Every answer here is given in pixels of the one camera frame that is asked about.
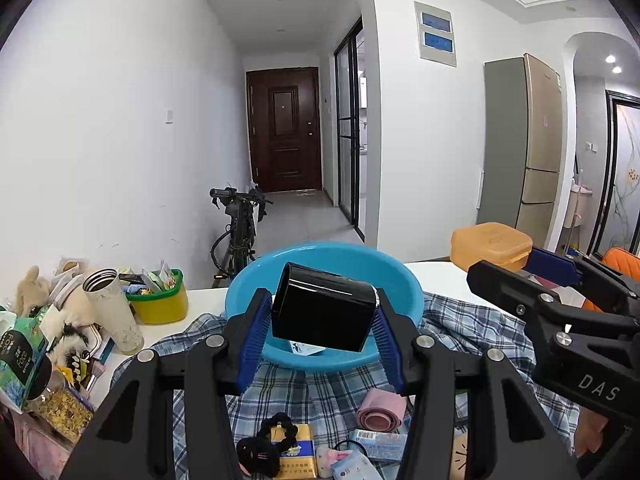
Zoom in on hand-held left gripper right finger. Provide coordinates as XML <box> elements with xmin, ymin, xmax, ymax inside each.
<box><xmin>371</xmin><ymin>287</ymin><xmax>581</xmax><ymax>480</ymax></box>

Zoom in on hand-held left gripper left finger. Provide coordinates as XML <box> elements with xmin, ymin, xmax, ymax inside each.
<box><xmin>60</xmin><ymin>287</ymin><xmax>275</xmax><ymax>480</ymax></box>

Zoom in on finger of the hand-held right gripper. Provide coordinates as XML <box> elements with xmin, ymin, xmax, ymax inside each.
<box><xmin>466</xmin><ymin>258</ymin><xmax>640</xmax><ymax>419</ymax></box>
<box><xmin>524</xmin><ymin>246</ymin><xmax>640</xmax><ymax>314</ymax></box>

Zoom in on light blue cat print box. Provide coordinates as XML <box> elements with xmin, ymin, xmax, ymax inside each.
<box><xmin>288</xmin><ymin>339</ymin><xmax>325</xmax><ymax>356</ymax></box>

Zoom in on amber soap bar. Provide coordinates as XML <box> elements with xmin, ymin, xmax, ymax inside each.
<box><xmin>449</xmin><ymin>222</ymin><xmax>534</xmax><ymax>274</ymax></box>

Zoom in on blue plastic basin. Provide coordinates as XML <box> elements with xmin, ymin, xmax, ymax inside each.
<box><xmin>224</xmin><ymin>241</ymin><xmax>425</xmax><ymax>374</ymax></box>

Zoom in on small black box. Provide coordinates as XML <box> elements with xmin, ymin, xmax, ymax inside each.
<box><xmin>269</xmin><ymin>261</ymin><xmax>380</xmax><ymax>354</ymax></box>

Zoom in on yellow plastic container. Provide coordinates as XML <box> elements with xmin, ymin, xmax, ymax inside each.
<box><xmin>124</xmin><ymin>268</ymin><xmax>190</xmax><ymax>325</ymax></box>

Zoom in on person's right hand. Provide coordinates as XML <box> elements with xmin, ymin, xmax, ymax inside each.
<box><xmin>577</xmin><ymin>407</ymin><xmax>609</xmax><ymax>459</ymax></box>

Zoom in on pink collapsible cup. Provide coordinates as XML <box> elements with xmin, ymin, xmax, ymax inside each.
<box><xmin>356</xmin><ymin>388</ymin><xmax>407</xmax><ymax>432</ymax></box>

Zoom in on orange chair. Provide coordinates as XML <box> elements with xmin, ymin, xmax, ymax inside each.
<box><xmin>582</xmin><ymin>247</ymin><xmax>640</xmax><ymax>312</ymax></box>

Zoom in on blue plaid cloth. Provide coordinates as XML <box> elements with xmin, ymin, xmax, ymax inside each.
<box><xmin>112</xmin><ymin>289</ymin><xmax>582</xmax><ymax>480</ymax></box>

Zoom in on black hair scrunchie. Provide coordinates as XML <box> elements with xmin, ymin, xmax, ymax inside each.
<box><xmin>257</xmin><ymin>412</ymin><xmax>300</xmax><ymax>454</ymax></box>

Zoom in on light blue barcode box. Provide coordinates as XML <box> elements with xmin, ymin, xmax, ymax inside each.
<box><xmin>347</xmin><ymin>428</ymin><xmax>409</xmax><ymax>463</ymax></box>

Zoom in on black plush toy pink feet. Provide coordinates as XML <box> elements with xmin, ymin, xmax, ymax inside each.
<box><xmin>234</xmin><ymin>434</ymin><xmax>281</xmax><ymax>479</ymax></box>

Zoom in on floral painted door panel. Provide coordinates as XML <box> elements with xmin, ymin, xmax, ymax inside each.
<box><xmin>604</xmin><ymin>89</ymin><xmax>640</xmax><ymax>257</ymax></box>

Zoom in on assorted small packets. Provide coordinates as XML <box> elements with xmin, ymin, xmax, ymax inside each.
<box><xmin>129</xmin><ymin>259</ymin><xmax>181</xmax><ymax>294</ymax></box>

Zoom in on gold and blue flat box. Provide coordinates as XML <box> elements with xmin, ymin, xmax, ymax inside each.
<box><xmin>277</xmin><ymin>422</ymin><xmax>319</xmax><ymax>480</ymax></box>

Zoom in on gold and grey refrigerator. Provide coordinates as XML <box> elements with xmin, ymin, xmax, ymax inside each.
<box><xmin>478</xmin><ymin>53</ymin><xmax>565</xmax><ymax>254</ymax></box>

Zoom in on light blue tissue pouch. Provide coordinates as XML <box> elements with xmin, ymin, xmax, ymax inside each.
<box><xmin>329</xmin><ymin>452</ymin><xmax>384</xmax><ymax>480</ymax></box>

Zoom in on beige round vented disc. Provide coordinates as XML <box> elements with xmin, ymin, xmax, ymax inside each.
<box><xmin>449</xmin><ymin>429</ymin><xmax>469</xmax><ymax>480</ymax></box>

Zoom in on pink hair clip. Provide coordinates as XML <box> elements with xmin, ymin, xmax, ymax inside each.
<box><xmin>314</xmin><ymin>447</ymin><xmax>351</xmax><ymax>479</ymax></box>

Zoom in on cream floral tumbler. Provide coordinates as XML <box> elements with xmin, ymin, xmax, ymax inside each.
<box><xmin>82</xmin><ymin>268</ymin><xmax>145</xmax><ymax>356</ymax></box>

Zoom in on cream plush toy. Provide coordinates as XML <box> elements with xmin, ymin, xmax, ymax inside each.
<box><xmin>14</xmin><ymin>257</ymin><xmax>101</xmax><ymax>342</ymax></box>

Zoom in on cereal jar black lid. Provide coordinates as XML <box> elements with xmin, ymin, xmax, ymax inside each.
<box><xmin>27</xmin><ymin>354</ymin><xmax>96</xmax><ymax>444</ymax></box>

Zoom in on dark brown entrance door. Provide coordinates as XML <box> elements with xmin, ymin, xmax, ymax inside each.
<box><xmin>245</xmin><ymin>66</ymin><xmax>324</xmax><ymax>194</ymax></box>

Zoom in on black framed glass door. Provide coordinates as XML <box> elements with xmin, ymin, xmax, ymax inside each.
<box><xmin>333</xmin><ymin>16</ymin><xmax>366</xmax><ymax>226</ymax></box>

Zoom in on green tissue box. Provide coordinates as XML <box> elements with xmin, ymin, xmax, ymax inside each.
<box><xmin>0</xmin><ymin>309</ymin><xmax>51</xmax><ymax>412</ymax></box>

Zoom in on pink bear print pouch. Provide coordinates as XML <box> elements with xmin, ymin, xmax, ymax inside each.
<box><xmin>9</xmin><ymin>409</ymin><xmax>71</xmax><ymax>480</ymax></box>

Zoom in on black and white plush keychain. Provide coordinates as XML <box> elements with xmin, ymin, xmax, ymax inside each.
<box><xmin>47</xmin><ymin>324</ymin><xmax>91</xmax><ymax>387</ymax></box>

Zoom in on grey wall panel blue windows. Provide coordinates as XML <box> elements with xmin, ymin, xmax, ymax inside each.
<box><xmin>413</xmin><ymin>0</ymin><xmax>459</xmax><ymax>67</ymax></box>

